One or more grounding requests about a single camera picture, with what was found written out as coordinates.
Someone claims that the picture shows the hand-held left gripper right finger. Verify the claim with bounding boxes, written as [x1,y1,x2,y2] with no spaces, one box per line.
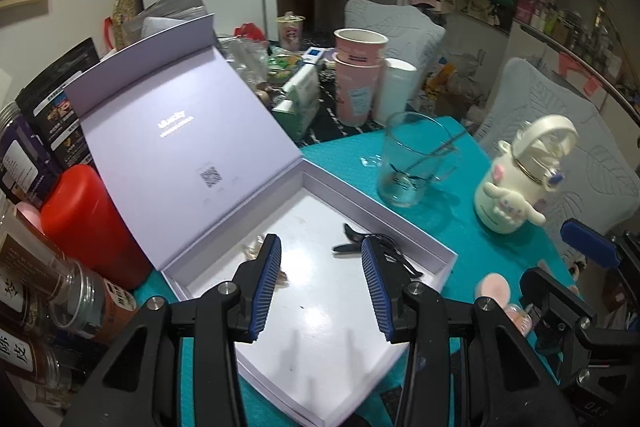
[360,238,583,427]

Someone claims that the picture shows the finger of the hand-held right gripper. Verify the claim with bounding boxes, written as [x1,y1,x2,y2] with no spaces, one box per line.
[520,267,608,383]
[560,218,640,288]

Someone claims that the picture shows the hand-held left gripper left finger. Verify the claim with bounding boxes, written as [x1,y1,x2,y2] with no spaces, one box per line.
[62,234,283,427]

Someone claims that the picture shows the black hair clip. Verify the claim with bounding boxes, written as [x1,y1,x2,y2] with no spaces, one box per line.
[332,223,426,280]

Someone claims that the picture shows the pink powder puff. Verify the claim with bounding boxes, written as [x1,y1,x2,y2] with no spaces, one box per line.
[474,273,512,303]

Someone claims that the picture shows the lavender gift box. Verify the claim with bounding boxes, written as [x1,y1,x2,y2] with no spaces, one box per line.
[64,14,458,426]

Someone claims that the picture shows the small pink object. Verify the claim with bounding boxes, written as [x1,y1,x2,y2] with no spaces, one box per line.
[505,303,533,335]

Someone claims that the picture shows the clear hair clip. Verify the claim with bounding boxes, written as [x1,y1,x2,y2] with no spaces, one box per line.
[241,234,290,283]

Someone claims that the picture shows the white cartoon water bottle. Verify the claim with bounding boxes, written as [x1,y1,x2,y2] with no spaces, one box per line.
[472,114,581,237]

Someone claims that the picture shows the glass mug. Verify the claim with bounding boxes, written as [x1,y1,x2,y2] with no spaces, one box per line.
[377,111,461,208]

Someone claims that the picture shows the grey leaf-pattern chair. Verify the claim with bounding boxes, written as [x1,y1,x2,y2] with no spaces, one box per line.
[344,0,447,75]
[472,57,640,258]

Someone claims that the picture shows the metal spoon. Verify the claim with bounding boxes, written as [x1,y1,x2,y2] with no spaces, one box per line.
[400,129,468,180]

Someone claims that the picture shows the red plastic container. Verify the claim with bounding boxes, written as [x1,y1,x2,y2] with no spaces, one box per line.
[40,164,153,290]

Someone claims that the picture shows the green white carton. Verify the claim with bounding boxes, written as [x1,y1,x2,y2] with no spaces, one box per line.
[272,66,321,144]

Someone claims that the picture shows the pink paper cup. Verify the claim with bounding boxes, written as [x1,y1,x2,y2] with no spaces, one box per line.
[334,28,390,66]
[334,54,387,126]

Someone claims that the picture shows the white cup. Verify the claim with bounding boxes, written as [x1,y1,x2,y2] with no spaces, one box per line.
[375,58,418,125]

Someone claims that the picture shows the clear jar brown contents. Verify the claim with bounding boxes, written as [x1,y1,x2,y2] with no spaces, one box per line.
[0,207,138,344]

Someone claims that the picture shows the clear plastic bag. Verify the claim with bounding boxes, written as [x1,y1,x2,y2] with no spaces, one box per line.
[217,34,271,90]

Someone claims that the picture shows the clear jar dark label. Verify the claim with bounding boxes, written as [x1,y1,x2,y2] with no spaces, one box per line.
[0,324,88,410]

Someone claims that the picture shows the instant noodle cup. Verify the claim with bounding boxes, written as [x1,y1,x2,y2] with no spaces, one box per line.
[277,12,307,52]

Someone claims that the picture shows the red plastic bag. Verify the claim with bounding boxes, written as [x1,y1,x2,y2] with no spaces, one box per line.
[235,23,266,42]

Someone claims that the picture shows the dark jar purple label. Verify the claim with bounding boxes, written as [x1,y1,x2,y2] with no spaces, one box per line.
[0,101,63,208]

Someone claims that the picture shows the black snack packet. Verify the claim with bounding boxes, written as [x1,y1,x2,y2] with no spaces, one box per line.
[15,38,101,172]

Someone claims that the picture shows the grey plastic mailer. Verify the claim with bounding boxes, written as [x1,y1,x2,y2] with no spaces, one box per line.
[125,0,207,45]

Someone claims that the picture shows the woven straw fan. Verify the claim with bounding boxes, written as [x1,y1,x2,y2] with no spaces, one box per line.
[111,0,138,50]

